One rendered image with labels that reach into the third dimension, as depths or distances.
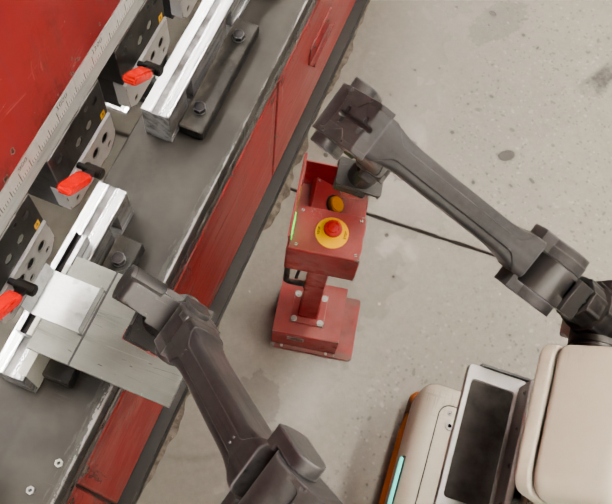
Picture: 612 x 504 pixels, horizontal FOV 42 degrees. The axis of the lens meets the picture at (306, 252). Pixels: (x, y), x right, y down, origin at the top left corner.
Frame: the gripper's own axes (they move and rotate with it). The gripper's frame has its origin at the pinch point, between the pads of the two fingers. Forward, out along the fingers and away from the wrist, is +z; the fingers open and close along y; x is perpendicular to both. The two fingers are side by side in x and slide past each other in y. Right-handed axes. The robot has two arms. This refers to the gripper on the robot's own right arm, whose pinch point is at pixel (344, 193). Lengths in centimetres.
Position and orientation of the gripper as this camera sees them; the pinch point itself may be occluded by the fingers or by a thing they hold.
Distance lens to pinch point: 172.2
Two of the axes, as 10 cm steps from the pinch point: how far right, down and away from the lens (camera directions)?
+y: -9.3, -2.9, -2.4
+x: -1.8, 9.1, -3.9
